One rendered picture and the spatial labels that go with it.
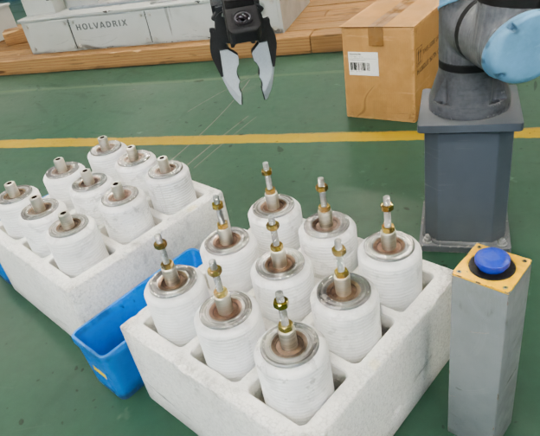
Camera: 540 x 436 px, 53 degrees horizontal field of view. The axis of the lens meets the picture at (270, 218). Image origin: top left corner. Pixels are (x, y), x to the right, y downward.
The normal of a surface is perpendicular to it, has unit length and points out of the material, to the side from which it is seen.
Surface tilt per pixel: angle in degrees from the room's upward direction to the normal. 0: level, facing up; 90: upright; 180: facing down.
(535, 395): 0
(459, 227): 90
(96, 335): 88
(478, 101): 72
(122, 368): 92
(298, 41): 90
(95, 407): 0
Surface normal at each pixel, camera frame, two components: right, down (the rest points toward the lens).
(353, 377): -0.16, -0.82
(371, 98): -0.53, 0.52
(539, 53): 0.13, 0.64
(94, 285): 0.72, 0.28
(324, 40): -0.28, 0.57
